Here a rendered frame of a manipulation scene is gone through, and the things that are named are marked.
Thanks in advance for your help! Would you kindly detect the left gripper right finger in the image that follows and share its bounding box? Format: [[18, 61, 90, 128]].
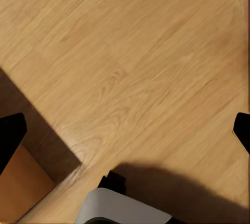
[[233, 112, 250, 154]]

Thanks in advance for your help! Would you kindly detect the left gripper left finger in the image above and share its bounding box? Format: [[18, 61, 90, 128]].
[[0, 113, 27, 175]]

